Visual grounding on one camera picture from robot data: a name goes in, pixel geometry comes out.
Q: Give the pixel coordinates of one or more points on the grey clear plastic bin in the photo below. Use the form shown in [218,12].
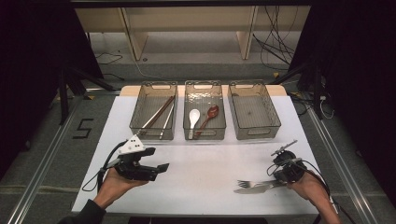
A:
[204,93]
[146,109]
[253,113]

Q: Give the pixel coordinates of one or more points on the metal fork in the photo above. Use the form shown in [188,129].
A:
[249,184]

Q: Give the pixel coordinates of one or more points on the white chopstick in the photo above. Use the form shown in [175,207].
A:
[149,121]
[167,121]

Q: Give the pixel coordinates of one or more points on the metal knife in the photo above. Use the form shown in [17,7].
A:
[249,190]

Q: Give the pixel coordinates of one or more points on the white ceramic spoon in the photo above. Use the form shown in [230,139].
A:
[194,115]

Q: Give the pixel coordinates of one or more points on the brown wooden spoon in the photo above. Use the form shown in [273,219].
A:
[213,111]

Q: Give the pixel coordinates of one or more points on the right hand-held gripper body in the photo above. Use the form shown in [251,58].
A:
[291,171]

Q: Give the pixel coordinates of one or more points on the aluminium rail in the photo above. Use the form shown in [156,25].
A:
[39,177]
[348,177]

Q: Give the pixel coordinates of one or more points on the black metal stand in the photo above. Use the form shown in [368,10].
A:
[317,93]
[63,102]

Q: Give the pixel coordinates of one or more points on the person's left hand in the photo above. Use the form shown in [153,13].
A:
[112,189]

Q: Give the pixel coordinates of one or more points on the yellow tape piece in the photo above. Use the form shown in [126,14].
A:
[90,97]
[275,74]
[295,94]

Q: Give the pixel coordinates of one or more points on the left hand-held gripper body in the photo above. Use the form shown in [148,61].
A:
[134,169]

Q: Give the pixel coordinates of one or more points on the person's right hand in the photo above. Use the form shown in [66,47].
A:
[309,189]

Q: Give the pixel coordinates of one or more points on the beige wooden desk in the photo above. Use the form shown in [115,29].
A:
[186,18]

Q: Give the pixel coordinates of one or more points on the dark curtain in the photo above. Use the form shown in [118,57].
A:
[31,62]
[358,62]

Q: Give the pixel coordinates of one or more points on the brown wooden chopstick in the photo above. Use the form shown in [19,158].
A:
[163,108]
[166,109]

